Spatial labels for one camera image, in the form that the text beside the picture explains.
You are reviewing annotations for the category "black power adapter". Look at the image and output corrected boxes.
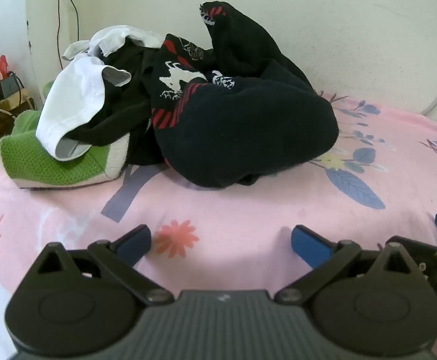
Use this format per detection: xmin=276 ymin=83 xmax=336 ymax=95
xmin=0 ymin=72 xmax=25 ymax=100

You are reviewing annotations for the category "pink floral bedsheet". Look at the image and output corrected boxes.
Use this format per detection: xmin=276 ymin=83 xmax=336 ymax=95
xmin=0 ymin=92 xmax=437 ymax=360

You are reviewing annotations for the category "plain black garment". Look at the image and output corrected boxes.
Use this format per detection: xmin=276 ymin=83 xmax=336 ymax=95
xmin=66 ymin=39 xmax=166 ymax=166

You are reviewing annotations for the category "black sweater red white print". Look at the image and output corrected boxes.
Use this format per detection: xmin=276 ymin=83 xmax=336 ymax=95
xmin=128 ymin=2 xmax=340 ymax=189

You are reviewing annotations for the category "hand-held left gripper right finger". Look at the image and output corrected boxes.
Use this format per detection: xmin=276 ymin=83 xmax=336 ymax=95
xmin=274 ymin=225 xmax=423 ymax=305

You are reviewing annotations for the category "thin dark wall cable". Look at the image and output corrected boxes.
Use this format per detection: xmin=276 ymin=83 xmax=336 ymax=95
xmin=55 ymin=0 xmax=63 ymax=70

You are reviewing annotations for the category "white garment grey lining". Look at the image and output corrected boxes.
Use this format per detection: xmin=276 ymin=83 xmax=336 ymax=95
xmin=36 ymin=25 xmax=166 ymax=161

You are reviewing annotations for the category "green knitted garment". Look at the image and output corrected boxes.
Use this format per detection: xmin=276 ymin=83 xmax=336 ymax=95
xmin=0 ymin=110 xmax=131 ymax=190

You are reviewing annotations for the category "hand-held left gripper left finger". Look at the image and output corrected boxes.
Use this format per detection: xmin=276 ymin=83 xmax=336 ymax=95
xmin=31 ymin=224 xmax=175 ymax=305

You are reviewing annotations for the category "black wall cable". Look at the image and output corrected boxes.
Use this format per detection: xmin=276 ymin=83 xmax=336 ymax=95
xmin=54 ymin=0 xmax=81 ymax=43

